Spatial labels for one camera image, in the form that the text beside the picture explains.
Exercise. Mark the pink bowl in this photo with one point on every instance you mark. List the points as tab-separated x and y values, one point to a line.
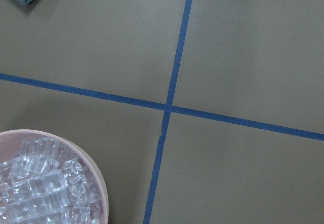
11	141

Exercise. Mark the ice cubes pile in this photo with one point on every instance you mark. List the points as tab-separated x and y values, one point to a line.
45	181

